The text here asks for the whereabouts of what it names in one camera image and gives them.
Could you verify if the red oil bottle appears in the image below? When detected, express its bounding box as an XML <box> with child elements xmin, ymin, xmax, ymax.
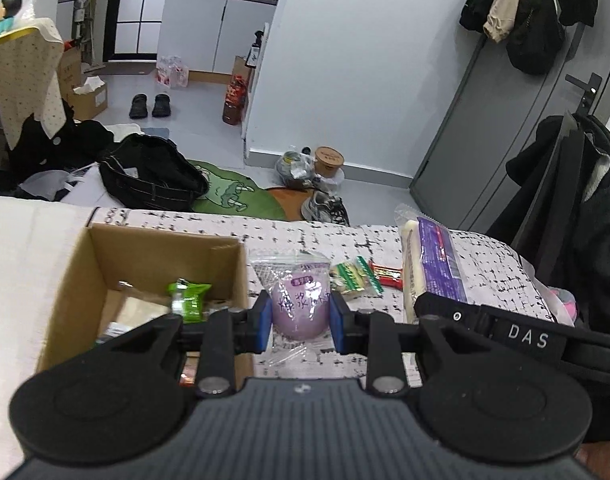
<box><xmin>222</xmin><ymin>75</ymin><xmax>249</xmax><ymax>126</ymax></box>

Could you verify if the green rug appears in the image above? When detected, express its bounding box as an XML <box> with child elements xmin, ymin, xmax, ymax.
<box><xmin>185</xmin><ymin>159</ymin><xmax>286</xmax><ymax>221</ymax></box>

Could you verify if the black framed glass door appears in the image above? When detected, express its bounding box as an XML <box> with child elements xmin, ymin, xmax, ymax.
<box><xmin>102</xmin><ymin>0</ymin><xmax>178</xmax><ymax>61</ymax></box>

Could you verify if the grey white clothes pile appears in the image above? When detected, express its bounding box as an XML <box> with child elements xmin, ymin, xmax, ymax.
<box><xmin>15</xmin><ymin>167</ymin><xmax>103</xmax><ymax>203</ymax></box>

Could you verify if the dotted cream tablecloth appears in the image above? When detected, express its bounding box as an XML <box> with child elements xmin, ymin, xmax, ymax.
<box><xmin>0</xmin><ymin>17</ymin><xmax>68</xmax><ymax>151</ymax></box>

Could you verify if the plastic wrapped bottle pack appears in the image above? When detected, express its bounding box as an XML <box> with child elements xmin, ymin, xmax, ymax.
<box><xmin>156</xmin><ymin>55</ymin><xmax>190</xmax><ymax>88</ymax></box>

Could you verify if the long purple bread packet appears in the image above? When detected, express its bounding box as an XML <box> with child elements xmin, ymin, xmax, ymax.
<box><xmin>395</xmin><ymin>204</ymin><xmax>470</xmax><ymax>325</ymax></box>

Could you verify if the red orange snack packet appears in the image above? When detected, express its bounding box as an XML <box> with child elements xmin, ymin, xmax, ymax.
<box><xmin>369</xmin><ymin>261</ymin><xmax>404</xmax><ymax>289</ymax></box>

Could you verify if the green snack packet brown picture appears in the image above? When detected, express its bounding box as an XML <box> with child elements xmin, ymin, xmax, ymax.
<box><xmin>330</xmin><ymin>256</ymin><xmax>384</xmax><ymax>300</ymax></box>

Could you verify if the brown paper tub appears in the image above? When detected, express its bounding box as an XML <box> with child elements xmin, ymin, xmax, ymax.
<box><xmin>313</xmin><ymin>146</ymin><xmax>346</xmax><ymax>178</ymax></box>

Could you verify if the grey door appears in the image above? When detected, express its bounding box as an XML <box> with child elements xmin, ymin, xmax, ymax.
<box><xmin>410</xmin><ymin>10</ymin><xmax>610</xmax><ymax>233</ymax></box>

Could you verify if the black spray bottle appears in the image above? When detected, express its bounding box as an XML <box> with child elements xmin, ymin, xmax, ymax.
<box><xmin>247</xmin><ymin>30</ymin><xmax>263</xmax><ymax>68</ymax></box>

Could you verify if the round purple bun packet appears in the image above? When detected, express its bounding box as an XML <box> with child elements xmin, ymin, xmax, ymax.
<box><xmin>249</xmin><ymin>249</ymin><xmax>334</xmax><ymax>362</ymax></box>

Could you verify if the white black patterned blanket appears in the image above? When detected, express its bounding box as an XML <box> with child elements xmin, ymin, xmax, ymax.
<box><xmin>87</xmin><ymin>207</ymin><xmax>556</xmax><ymax>401</ymax></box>

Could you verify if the white tote bag leaf print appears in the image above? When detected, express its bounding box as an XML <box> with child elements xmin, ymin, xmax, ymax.
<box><xmin>522</xmin><ymin>260</ymin><xmax>576</xmax><ymax>328</ymax></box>

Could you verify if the white kitchen cabinet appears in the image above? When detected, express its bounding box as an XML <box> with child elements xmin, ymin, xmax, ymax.
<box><xmin>156</xmin><ymin>0</ymin><xmax>278</xmax><ymax>75</ymax></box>

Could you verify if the brown cardboard box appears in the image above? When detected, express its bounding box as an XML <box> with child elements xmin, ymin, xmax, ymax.
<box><xmin>57</xmin><ymin>50</ymin><xmax>88</xmax><ymax>103</ymax></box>

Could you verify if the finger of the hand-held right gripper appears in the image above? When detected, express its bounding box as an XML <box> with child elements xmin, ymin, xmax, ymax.
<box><xmin>414</xmin><ymin>291</ymin><xmax>490</xmax><ymax>332</ymax></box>

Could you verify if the open cardboard box white paper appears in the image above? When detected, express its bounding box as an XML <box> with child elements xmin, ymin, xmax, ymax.
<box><xmin>72</xmin><ymin>76</ymin><xmax>109</xmax><ymax>121</ymax></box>

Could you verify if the black coat white lining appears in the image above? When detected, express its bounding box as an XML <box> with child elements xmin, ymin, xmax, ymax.
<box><xmin>485</xmin><ymin>112</ymin><xmax>610</xmax><ymax>323</ymax></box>

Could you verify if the orange rug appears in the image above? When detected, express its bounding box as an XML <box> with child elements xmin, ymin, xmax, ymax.
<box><xmin>265</xmin><ymin>186</ymin><xmax>318</xmax><ymax>222</ymax></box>

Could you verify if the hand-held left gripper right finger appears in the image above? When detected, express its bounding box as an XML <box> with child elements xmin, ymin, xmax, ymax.
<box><xmin>330</xmin><ymin>291</ymin><xmax>490</xmax><ymax>395</ymax></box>

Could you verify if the white bed sheet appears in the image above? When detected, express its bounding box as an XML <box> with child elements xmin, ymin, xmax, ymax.
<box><xmin>0</xmin><ymin>195</ymin><xmax>93</xmax><ymax>463</ymax></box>

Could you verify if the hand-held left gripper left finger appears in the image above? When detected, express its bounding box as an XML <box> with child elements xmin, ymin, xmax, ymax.
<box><xmin>92</xmin><ymin>290</ymin><xmax>274</xmax><ymax>396</ymax></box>

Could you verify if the white standing fan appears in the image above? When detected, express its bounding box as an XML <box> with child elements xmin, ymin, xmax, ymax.
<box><xmin>74</xmin><ymin>0</ymin><xmax>94</xmax><ymax>66</ymax></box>

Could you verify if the black door handle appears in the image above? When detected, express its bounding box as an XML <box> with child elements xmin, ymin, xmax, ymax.
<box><xmin>566</xmin><ymin>74</ymin><xmax>603</xmax><ymax>113</ymax></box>

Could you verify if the black clothes pile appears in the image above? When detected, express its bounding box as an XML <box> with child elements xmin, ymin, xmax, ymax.
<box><xmin>7</xmin><ymin>115</ymin><xmax>116</xmax><ymax>186</ymax></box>

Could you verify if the green snack packet red label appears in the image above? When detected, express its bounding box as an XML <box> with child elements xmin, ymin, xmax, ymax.
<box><xmin>166</xmin><ymin>278</ymin><xmax>212</xmax><ymax>324</ymax></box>

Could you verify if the grey sneaker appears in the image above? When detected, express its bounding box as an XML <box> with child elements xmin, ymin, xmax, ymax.
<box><xmin>327</xmin><ymin>197</ymin><xmax>352</xmax><ymax>227</ymax></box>
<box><xmin>301</xmin><ymin>190</ymin><xmax>336</xmax><ymax>222</ymax></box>

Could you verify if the clear trash bag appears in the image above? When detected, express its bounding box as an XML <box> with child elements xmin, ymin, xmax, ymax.
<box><xmin>276</xmin><ymin>145</ymin><xmax>318</xmax><ymax>188</ymax></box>

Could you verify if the hanging black bag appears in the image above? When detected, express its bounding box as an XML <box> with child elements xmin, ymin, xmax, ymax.
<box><xmin>506</xmin><ymin>0</ymin><xmax>568</xmax><ymax>76</ymax></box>

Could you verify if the hanging beige garment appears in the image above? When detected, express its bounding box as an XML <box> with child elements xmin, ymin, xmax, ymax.
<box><xmin>485</xmin><ymin>0</ymin><xmax>536</xmax><ymax>43</ymax></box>

